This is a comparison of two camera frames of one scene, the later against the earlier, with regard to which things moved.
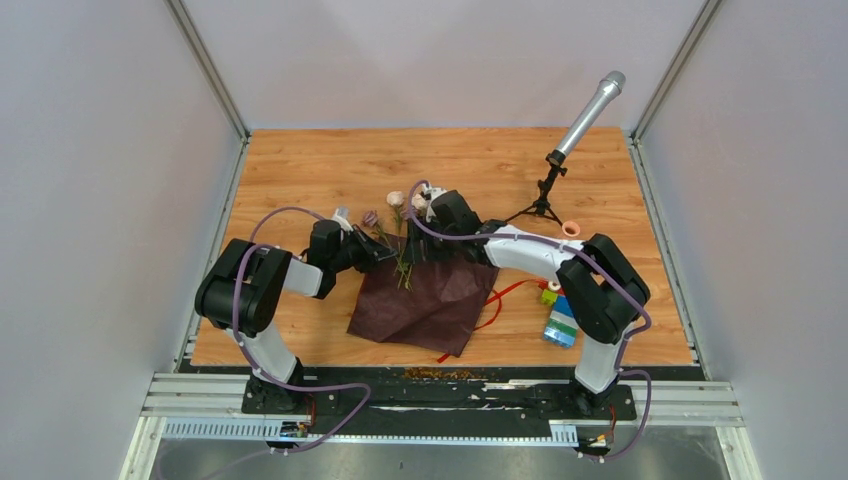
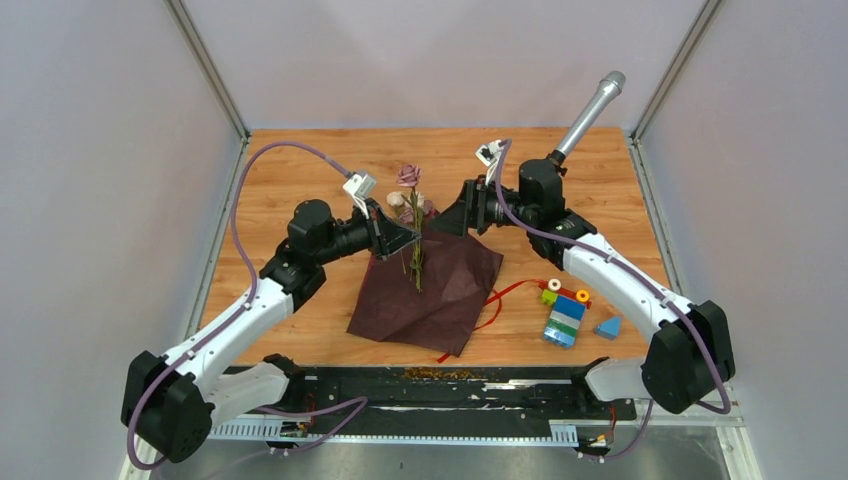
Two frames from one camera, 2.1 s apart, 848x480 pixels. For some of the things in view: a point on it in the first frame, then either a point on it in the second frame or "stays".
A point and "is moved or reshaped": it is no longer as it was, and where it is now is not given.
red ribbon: x=497 y=296 stays
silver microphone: x=608 y=89 stays
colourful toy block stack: x=561 y=328 stays
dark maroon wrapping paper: x=435 y=304 stays
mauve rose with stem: x=370 y=218 is moved or reshaped
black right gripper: x=414 y=250 → x=469 y=210
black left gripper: x=381 y=252 → x=387 y=237
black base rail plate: x=438 y=400 stays
